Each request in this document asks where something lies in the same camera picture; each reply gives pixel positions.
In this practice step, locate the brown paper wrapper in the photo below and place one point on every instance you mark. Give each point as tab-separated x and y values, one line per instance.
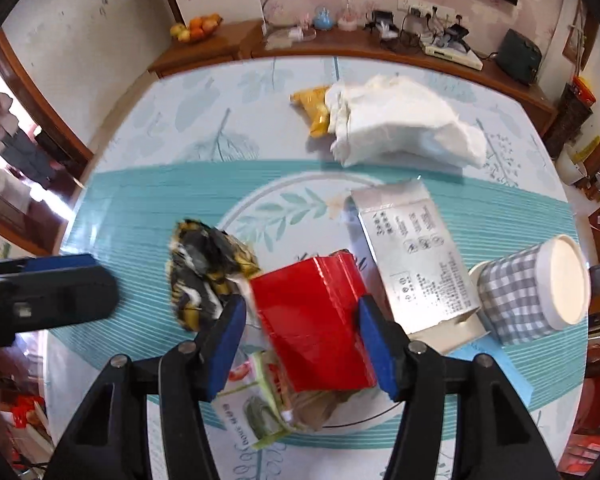
320	410

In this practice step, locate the red box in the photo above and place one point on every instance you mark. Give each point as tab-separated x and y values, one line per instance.
315	320

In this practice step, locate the brown wooden door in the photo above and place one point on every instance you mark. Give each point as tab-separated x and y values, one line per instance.
35	110

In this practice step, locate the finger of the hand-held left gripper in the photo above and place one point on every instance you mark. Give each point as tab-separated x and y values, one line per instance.
60	262
65	300

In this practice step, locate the grey checked paper cup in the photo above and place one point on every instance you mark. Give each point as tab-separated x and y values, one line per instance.
520	290

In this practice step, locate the white set-top box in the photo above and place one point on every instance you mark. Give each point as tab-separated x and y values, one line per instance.
455	57

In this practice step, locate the white wall power sockets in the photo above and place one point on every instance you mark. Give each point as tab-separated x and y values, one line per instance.
425	7

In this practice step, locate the wooden television cabinet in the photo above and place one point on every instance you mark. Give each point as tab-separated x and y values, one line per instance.
220	45

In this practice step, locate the red yellow toy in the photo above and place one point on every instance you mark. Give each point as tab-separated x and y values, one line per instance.
582	91

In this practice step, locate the white tissue pack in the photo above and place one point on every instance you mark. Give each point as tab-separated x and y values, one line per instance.
405	120

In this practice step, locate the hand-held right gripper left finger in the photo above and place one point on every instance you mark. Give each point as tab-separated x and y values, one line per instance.
225	350

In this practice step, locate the fruit bowl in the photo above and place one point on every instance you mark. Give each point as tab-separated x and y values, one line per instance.
197	27

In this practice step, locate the white green snack packet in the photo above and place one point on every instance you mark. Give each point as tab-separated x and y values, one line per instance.
250	410

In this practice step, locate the black yellow wrapper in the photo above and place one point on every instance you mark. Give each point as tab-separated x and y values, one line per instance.
205	270

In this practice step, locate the dark green air fryer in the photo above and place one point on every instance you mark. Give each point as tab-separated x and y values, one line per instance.
520	55

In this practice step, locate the blue globe ornament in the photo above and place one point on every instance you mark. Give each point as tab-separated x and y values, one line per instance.
324	20

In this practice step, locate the yellow snack packet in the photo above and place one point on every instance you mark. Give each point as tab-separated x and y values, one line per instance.
314	107

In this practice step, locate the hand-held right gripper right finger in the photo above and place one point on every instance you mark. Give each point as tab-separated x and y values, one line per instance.
377	350

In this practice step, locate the pink glass ornament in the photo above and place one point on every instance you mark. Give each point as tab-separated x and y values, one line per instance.
347	21

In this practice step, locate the white bucket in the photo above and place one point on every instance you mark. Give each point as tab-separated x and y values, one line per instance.
570	167

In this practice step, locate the silver cardboard box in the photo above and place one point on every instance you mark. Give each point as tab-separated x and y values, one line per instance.
420	255

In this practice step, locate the tall dark woven basket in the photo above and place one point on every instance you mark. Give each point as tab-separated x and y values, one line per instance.
567	120

